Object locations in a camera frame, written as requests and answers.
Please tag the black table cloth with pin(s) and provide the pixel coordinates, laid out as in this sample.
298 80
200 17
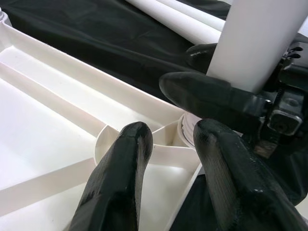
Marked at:
108 36

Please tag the white plastic table top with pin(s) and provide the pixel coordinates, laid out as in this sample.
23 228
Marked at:
48 108

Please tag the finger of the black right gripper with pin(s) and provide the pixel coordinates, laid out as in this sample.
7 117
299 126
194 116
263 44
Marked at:
201 55
204 96

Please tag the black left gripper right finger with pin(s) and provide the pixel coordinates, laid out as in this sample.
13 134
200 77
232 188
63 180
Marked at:
235 180

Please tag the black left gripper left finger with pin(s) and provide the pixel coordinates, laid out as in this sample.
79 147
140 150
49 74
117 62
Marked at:
120 180

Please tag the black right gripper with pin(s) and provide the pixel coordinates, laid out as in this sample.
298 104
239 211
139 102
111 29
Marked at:
288 108

